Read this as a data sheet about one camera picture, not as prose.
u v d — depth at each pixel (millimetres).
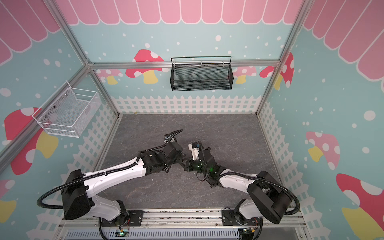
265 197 430
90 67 912
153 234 711
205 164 620
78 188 409
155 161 562
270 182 425
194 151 757
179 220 742
